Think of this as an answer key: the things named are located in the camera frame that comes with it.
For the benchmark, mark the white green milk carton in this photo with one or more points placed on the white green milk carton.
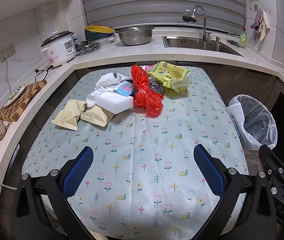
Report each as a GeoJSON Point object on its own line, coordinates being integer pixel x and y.
{"type": "Point", "coordinates": [122, 76]}

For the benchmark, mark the decorated plate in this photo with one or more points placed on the decorated plate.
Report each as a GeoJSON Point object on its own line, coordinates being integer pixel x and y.
{"type": "Point", "coordinates": [14, 95]}

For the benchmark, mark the steel colander bowl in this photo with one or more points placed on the steel colander bowl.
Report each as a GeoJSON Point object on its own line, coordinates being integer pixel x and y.
{"type": "Point", "coordinates": [135, 36]}

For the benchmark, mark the steel wool scrubber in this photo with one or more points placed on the steel wool scrubber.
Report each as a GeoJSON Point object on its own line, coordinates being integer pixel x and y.
{"type": "Point", "coordinates": [156, 86]}

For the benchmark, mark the dark scouring pad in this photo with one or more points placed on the dark scouring pad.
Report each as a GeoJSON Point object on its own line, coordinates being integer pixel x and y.
{"type": "Point", "coordinates": [234, 43]}

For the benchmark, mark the round steel steamer rack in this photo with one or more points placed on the round steel steamer rack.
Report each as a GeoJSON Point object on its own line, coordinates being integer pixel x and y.
{"type": "Point", "coordinates": [84, 48]}

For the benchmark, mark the grey window blind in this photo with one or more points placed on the grey window blind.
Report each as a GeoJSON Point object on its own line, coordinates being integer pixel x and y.
{"type": "Point", "coordinates": [226, 15]}

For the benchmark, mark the green dish soap bottle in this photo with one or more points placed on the green dish soap bottle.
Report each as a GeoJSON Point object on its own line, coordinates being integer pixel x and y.
{"type": "Point", "coordinates": [243, 38]}

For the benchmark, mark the red plastic bag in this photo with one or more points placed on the red plastic bag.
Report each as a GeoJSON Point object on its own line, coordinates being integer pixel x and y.
{"type": "Point", "coordinates": [144, 96]}

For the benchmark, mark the hanging purple beige cloths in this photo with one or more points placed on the hanging purple beige cloths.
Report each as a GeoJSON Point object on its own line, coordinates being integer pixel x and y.
{"type": "Point", "coordinates": [260, 26]}

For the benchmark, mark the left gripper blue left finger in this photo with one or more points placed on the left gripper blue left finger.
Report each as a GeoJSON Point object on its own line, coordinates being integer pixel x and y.
{"type": "Point", "coordinates": [75, 170]}

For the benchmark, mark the white floral rice cooker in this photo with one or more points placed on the white floral rice cooker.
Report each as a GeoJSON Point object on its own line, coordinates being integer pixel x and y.
{"type": "Point", "coordinates": [59, 49]}

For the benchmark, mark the blue pink white wrapper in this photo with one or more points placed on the blue pink white wrapper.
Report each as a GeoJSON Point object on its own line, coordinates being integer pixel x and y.
{"type": "Point", "coordinates": [124, 88]}

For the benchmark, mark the yellow-green snack bag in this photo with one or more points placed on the yellow-green snack bag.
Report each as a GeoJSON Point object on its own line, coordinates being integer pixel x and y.
{"type": "Point", "coordinates": [171, 76]}

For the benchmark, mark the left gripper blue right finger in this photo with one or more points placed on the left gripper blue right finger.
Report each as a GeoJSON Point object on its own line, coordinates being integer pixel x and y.
{"type": "Point", "coordinates": [211, 170]}

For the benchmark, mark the yellow blue plastic basin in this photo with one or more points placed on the yellow blue plastic basin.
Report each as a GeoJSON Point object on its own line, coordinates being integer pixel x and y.
{"type": "Point", "coordinates": [97, 32]}

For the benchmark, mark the stainless steel sink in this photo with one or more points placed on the stainless steel sink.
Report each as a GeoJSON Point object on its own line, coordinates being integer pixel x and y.
{"type": "Point", "coordinates": [196, 43]}

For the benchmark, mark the floral pale green tablecloth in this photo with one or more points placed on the floral pale green tablecloth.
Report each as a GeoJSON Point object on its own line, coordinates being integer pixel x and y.
{"type": "Point", "coordinates": [144, 182]}

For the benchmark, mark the white foam block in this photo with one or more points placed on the white foam block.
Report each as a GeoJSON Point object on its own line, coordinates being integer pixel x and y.
{"type": "Point", "coordinates": [114, 102]}

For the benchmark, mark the white paper towel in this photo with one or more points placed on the white paper towel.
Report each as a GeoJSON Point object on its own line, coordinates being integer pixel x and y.
{"type": "Point", "coordinates": [106, 83]}

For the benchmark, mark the wall power socket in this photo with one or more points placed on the wall power socket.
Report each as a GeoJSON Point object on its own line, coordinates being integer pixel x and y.
{"type": "Point", "coordinates": [7, 52]}

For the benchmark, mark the checkered wooden cutting board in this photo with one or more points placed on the checkered wooden cutting board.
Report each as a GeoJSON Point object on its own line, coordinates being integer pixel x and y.
{"type": "Point", "coordinates": [14, 111]}

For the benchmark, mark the trash bin with liner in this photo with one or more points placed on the trash bin with liner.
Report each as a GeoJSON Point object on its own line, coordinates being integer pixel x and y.
{"type": "Point", "coordinates": [255, 124]}

